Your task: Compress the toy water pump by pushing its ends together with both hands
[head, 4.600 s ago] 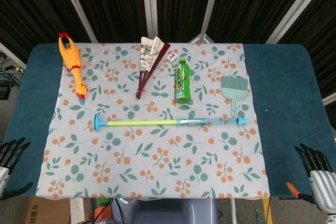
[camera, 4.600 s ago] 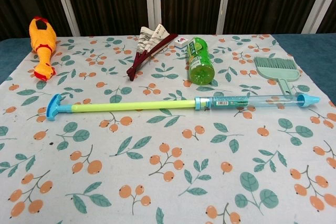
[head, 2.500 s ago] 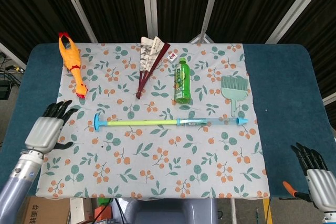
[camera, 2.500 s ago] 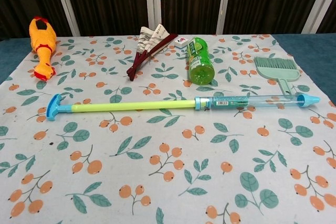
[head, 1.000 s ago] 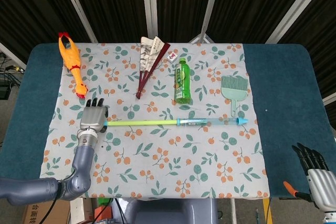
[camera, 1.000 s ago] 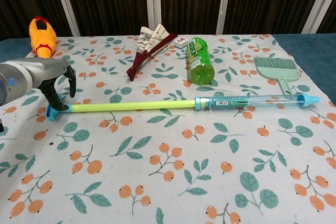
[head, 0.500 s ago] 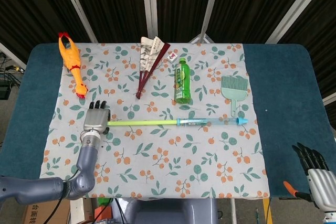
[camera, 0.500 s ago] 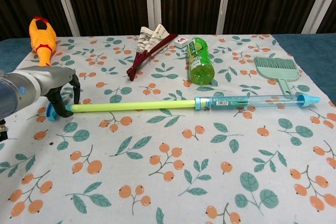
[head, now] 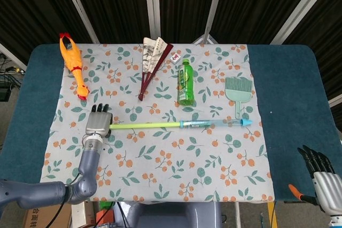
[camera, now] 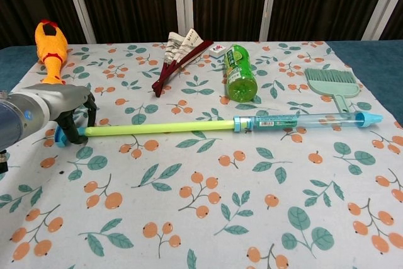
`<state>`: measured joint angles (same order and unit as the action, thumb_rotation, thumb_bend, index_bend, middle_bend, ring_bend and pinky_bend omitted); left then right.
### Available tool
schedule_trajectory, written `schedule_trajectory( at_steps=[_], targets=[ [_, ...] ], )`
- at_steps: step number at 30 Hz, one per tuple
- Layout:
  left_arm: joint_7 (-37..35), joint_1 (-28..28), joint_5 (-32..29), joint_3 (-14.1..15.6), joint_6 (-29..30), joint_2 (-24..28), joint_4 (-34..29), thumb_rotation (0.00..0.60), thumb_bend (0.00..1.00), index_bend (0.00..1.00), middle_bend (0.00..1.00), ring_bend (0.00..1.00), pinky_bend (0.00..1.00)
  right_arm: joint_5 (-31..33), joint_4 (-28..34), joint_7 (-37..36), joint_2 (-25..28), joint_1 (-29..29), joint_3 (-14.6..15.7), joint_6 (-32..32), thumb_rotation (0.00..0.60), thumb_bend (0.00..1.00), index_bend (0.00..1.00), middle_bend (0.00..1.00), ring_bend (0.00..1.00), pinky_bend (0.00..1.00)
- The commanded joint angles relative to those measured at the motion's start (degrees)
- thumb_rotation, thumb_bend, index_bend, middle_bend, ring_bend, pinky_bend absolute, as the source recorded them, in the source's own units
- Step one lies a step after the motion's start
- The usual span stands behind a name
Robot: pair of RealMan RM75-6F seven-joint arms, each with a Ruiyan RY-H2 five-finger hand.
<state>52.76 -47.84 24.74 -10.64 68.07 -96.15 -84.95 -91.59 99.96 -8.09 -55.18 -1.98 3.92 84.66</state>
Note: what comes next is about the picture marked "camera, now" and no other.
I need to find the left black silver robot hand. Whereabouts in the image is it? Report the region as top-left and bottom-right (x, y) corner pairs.
(37, 84), (97, 146)

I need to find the blue and green water squirter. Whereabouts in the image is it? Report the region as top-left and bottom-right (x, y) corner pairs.
(54, 111), (384, 147)

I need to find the mint green hand brush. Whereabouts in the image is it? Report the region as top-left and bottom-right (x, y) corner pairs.
(304, 67), (361, 120)

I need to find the yellow rubber chicken toy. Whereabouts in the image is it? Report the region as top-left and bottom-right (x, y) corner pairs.
(34, 20), (69, 86)

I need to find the folding paper fan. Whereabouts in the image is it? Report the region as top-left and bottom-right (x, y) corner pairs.
(151, 28), (214, 98)

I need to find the floral white tablecloth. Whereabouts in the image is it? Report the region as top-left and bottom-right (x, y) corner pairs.
(0, 40), (403, 269)

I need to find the green tea bottle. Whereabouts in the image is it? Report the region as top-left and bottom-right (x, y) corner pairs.
(224, 43), (258, 103)

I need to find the white metal frame post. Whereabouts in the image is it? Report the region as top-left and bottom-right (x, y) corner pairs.
(61, 0), (97, 44)
(173, 0), (193, 43)
(361, 0), (403, 42)
(259, 0), (286, 42)

